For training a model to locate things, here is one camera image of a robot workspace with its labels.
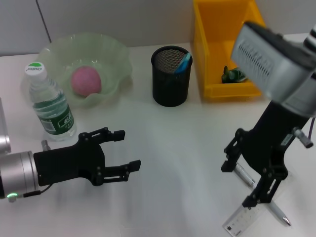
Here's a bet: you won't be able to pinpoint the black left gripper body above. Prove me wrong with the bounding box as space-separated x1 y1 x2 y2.
33 132 107 187

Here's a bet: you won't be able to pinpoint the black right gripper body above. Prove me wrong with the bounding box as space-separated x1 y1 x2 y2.
237 100 312 185

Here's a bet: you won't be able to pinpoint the transparent plastic ruler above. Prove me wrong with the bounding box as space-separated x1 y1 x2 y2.
223 172 294 237

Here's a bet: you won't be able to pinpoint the clear green-label water bottle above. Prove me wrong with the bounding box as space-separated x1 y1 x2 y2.
21 61 77 142

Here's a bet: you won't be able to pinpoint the pink peach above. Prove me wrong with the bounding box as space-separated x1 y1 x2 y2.
71 66 102 97

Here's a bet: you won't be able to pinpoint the green plastic wrapper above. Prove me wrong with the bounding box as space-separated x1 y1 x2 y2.
221 65 248 84

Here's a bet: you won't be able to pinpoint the blue scissors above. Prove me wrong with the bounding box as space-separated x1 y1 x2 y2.
173 51 193 75

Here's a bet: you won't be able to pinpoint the white grey pen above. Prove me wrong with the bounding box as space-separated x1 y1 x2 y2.
233 162 292 227

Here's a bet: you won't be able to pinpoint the black mesh pen holder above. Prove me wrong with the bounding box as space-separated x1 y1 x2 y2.
151 46 193 108

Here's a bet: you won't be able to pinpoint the green glass fruit bowl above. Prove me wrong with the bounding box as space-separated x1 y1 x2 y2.
38 33 133 109

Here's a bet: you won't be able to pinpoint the yellow plastic bin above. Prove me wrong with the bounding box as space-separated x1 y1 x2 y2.
192 0 267 102

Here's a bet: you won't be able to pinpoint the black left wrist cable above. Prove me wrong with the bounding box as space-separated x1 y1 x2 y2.
7 184 52 202

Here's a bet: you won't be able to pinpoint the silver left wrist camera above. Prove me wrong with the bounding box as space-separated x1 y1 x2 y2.
0 98 11 155

